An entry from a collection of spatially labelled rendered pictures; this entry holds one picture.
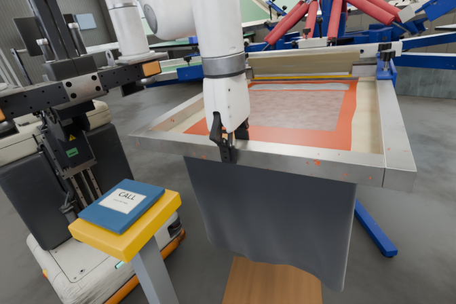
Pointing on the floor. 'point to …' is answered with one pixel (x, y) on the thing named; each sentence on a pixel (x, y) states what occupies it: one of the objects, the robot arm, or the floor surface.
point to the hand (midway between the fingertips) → (235, 147)
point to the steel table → (102, 47)
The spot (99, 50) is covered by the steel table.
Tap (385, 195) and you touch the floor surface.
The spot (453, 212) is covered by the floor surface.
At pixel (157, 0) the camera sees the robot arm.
